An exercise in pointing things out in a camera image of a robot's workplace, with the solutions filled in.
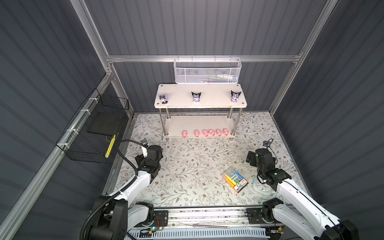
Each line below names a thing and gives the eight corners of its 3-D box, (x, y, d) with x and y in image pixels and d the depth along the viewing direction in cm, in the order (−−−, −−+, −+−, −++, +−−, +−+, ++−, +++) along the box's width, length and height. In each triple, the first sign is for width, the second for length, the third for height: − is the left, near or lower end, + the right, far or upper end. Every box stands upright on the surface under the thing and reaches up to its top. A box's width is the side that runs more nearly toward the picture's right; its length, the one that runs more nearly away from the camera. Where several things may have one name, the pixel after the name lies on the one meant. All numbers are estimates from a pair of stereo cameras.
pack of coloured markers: (237, 195, 83) (238, 194, 81) (219, 176, 89) (219, 175, 88) (248, 183, 87) (249, 181, 85) (230, 165, 94) (230, 164, 92)
